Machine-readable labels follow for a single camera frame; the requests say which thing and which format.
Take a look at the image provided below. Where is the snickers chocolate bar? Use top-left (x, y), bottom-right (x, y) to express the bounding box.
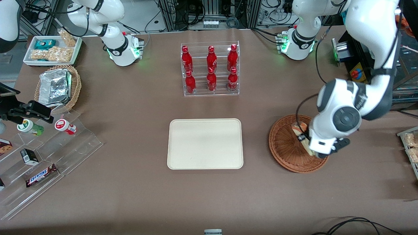
top-left (25, 164), bottom-right (58, 188)

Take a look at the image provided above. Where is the clear acrylic bottle rack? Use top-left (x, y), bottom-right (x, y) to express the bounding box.
top-left (181, 41), bottom-right (240, 97)

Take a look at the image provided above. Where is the small black carton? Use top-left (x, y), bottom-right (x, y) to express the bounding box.
top-left (20, 148), bottom-right (39, 165)

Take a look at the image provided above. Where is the oval tan wicker basket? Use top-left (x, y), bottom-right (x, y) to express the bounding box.
top-left (34, 64), bottom-right (82, 112)

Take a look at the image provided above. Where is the white tray with pastries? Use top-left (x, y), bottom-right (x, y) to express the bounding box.
top-left (396, 126), bottom-right (418, 180)

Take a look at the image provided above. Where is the brown cookie box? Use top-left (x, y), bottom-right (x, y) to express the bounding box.
top-left (0, 138), bottom-right (13, 156)

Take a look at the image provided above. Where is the white rectangular snack tray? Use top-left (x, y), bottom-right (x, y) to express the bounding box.
top-left (23, 35), bottom-right (82, 66)

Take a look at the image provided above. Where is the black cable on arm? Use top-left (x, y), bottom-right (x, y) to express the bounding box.
top-left (295, 93), bottom-right (320, 141)

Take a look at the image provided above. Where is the small clear peanut bag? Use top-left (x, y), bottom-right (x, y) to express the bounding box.
top-left (58, 28), bottom-right (77, 47)

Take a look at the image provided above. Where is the red cola bottle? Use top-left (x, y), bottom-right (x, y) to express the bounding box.
top-left (206, 45), bottom-right (217, 70)
top-left (181, 45), bottom-right (193, 73)
top-left (185, 70), bottom-right (197, 95)
top-left (206, 67), bottom-right (217, 92)
top-left (227, 44), bottom-right (238, 70)
top-left (227, 67), bottom-right (238, 91)

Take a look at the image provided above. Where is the metal cylinder with green rim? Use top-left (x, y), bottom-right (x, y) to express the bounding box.
top-left (332, 38), bottom-right (348, 63)

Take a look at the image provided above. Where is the teal snack packet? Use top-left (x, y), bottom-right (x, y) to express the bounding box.
top-left (34, 39), bottom-right (56, 50)

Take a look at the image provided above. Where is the red yogurt cup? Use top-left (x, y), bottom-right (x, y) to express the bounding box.
top-left (54, 119), bottom-right (77, 135)

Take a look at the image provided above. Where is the black box with yellow panel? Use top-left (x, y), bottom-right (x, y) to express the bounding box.
top-left (338, 28), bottom-right (418, 112)

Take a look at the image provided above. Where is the clear acrylic stepped stand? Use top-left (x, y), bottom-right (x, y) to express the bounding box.
top-left (0, 109), bottom-right (104, 220)

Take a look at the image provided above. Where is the large clear peanut bag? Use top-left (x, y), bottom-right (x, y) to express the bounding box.
top-left (31, 46), bottom-right (73, 63)

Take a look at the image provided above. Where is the black floor cable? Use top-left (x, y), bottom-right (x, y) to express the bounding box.
top-left (311, 217), bottom-right (403, 235)

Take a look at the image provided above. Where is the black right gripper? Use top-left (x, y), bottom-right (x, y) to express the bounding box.
top-left (0, 98), bottom-right (55, 124)

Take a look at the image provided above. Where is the round brown wicker basket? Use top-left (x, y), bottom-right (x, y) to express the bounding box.
top-left (269, 114), bottom-right (329, 173)

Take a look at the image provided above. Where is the cream rectangular plastic tray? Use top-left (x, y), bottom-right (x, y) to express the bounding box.
top-left (167, 118), bottom-right (244, 170)

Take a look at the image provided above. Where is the triangle sandwich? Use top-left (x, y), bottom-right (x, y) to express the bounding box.
top-left (291, 121), bottom-right (319, 158)

